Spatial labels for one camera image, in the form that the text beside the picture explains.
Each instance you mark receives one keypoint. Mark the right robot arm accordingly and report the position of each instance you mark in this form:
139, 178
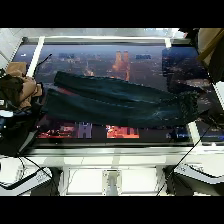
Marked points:
200, 175

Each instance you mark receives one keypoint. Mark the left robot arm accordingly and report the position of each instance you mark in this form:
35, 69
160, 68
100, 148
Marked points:
13, 130

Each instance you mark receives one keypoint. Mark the dark green pants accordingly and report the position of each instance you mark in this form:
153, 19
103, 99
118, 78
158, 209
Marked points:
116, 100

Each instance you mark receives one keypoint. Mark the brown garment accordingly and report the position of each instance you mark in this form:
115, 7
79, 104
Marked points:
29, 87

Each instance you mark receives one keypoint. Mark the black garment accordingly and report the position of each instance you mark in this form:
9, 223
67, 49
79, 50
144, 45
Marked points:
10, 88

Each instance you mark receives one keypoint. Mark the tan garment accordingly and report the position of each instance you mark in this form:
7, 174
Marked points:
208, 40

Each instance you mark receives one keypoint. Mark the silver frame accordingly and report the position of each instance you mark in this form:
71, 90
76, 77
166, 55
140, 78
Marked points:
111, 151

